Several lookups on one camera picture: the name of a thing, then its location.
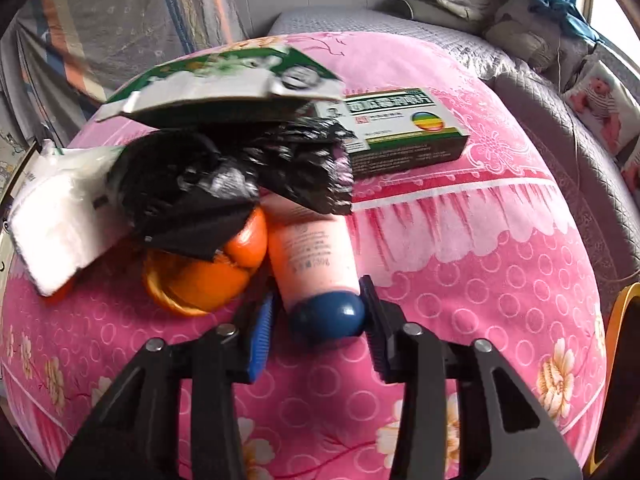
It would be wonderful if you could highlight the baby print pillow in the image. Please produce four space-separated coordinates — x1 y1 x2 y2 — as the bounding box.
562 60 640 156
620 135 640 196

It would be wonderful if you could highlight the pink floral blanket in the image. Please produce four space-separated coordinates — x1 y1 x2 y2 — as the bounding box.
0 32 608 480

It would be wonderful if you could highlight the torn green and white packet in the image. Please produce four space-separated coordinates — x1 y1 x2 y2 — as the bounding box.
95 44 346 123

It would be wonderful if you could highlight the pink tube with blue cap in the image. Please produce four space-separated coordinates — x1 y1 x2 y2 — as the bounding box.
260 192 367 348

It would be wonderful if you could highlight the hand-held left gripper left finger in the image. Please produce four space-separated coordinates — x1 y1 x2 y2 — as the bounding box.
55 292 278 480

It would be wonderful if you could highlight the grey quilted bed cover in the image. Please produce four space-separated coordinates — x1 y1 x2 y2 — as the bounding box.
267 7 640 321

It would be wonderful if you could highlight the white tissue pack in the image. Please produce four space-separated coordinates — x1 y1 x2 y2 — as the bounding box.
10 140 126 297

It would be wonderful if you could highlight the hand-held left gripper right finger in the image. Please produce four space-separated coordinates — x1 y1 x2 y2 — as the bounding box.
359 275 583 480

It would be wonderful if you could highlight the black plastic bag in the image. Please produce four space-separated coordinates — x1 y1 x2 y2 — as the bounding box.
107 116 357 261

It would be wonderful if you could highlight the green medicine box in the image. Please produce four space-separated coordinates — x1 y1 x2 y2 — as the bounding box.
312 87 471 179

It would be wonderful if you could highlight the beige cloth bundle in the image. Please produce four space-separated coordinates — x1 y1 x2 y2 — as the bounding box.
482 0 563 73

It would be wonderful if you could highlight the patterned sheer curtain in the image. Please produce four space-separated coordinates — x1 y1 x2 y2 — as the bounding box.
0 0 251 146

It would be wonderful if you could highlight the grey folded cloth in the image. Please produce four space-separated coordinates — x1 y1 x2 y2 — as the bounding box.
390 0 486 36

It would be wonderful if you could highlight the yellow framed object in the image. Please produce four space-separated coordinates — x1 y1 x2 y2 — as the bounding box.
590 282 640 471

